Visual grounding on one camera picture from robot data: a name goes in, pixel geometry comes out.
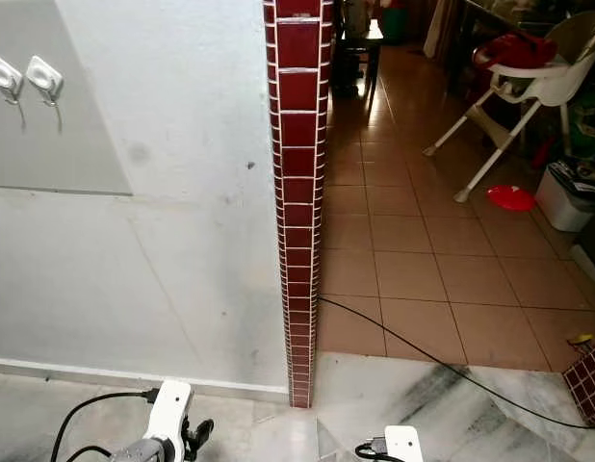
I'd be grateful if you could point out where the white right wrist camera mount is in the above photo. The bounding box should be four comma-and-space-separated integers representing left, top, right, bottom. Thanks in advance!
381, 424, 425, 462

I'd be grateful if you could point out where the red cloth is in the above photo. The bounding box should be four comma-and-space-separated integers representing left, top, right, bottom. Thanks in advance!
473, 33, 559, 71

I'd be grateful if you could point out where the white wall hook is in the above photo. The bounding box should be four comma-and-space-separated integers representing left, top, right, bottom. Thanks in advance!
0, 56, 24, 105
25, 56, 64, 107

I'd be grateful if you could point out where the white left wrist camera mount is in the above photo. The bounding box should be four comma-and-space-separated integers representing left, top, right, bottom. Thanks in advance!
142, 379, 194, 462

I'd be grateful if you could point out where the low red tiled ledge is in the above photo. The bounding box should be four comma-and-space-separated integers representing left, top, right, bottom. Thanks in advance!
563, 343, 595, 428

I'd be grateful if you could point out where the red round plate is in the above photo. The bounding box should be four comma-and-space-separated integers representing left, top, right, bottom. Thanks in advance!
486, 184, 538, 213

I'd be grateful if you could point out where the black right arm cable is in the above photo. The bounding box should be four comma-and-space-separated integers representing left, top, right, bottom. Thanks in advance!
354, 437, 386, 462

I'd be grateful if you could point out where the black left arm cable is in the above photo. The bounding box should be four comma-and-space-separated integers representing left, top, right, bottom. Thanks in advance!
49, 387, 162, 462

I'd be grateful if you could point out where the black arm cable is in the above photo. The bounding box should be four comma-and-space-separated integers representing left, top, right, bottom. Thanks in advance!
354, 437, 386, 462
49, 387, 162, 462

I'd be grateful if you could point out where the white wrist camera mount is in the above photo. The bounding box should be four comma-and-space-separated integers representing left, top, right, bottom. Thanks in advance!
381, 424, 425, 462
142, 379, 194, 462

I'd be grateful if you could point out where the dark wooden stool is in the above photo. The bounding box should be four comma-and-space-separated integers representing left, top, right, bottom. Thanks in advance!
336, 17, 384, 99

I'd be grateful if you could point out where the white baby high chair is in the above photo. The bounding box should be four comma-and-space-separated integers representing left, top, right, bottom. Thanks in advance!
423, 10, 595, 203

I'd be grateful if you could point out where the green container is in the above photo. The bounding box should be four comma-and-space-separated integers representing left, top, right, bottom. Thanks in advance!
378, 4, 411, 41

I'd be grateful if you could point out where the white plastic bin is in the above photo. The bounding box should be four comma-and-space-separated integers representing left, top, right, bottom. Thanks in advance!
534, 158, 595, 234

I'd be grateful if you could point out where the red tiled pillar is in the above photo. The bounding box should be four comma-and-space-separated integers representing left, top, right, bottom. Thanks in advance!
262, 0, 337, 409

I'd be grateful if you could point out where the black floor cable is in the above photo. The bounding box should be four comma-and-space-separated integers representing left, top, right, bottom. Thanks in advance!
319, 295, 595, 430

